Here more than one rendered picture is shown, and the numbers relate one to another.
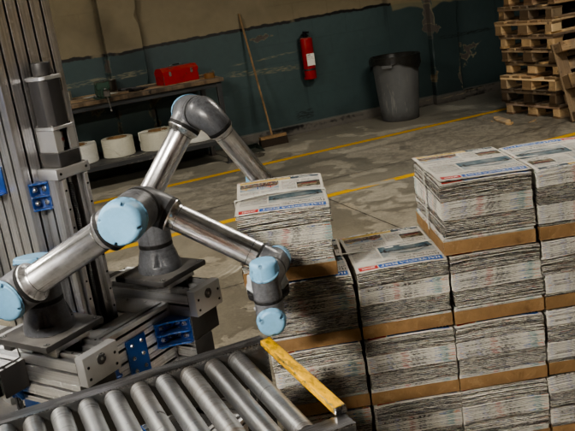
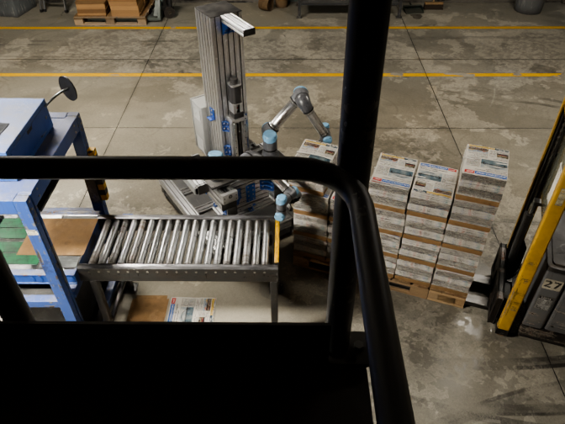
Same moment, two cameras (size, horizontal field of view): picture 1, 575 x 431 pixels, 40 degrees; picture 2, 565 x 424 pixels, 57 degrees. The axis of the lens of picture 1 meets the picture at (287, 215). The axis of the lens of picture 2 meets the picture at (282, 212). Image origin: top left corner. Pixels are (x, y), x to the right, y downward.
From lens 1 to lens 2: 2.07 m
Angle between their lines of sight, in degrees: 32
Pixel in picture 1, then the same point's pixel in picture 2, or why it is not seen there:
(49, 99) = (234, 94)
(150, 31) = not seen: outside the picture
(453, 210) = (372, 192)
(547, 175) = (414, 193)
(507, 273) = (390, 219)
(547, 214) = (411, 206)
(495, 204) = (391, 195)
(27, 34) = (231, 64)
